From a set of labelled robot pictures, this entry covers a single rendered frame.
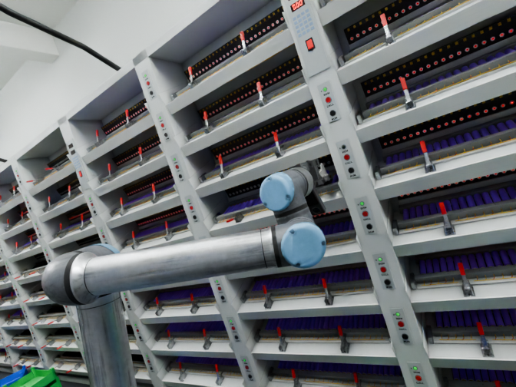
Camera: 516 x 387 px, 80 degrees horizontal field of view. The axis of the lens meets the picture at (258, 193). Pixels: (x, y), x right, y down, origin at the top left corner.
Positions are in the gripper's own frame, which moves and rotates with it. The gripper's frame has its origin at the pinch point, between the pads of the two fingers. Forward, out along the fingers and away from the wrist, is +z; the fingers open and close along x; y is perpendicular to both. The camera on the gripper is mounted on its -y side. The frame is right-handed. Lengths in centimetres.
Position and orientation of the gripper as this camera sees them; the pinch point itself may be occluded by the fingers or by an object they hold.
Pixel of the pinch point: (322, 179)
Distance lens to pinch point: 108.6
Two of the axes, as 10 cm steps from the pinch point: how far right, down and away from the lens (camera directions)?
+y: -3.1, -9.5, -0.3
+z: 4.9, -1.9, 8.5
